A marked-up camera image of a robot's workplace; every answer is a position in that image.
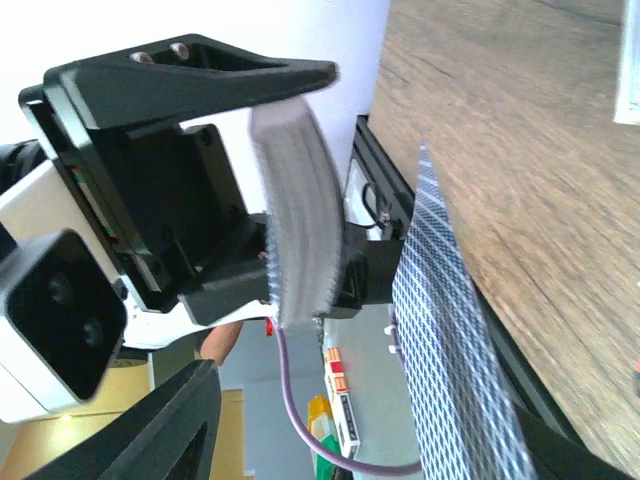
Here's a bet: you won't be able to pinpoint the blue playing card deck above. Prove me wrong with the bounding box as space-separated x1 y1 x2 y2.
249 96 345 328

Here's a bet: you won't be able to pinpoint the black aluminium frame rail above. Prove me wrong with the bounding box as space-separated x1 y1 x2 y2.
353 116 584 452

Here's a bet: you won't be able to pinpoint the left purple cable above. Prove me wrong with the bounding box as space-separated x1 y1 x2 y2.
274 324 424 476

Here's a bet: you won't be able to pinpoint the blue card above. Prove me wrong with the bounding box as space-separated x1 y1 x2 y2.
392 145 536 479

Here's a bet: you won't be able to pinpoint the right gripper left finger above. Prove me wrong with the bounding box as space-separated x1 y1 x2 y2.
29 360 221 480

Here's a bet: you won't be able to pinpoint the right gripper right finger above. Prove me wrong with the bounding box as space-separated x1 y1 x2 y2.
515 405 632 480

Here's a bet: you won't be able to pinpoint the colourful boxes in background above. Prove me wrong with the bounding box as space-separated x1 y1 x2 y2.
307 347 361 460

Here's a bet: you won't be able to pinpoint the brown poker chip stack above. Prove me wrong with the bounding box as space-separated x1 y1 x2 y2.
632 362 640 399

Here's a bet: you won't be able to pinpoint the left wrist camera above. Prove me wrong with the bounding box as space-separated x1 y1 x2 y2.
1 160 127 424

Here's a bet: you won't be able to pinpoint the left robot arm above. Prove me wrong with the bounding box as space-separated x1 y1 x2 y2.
1 34 338 313

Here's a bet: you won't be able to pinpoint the blue playing card deck box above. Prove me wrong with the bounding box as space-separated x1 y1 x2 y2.
614 0 639 126

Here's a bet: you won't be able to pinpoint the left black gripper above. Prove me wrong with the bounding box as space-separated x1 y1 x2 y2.
18 34 368 325

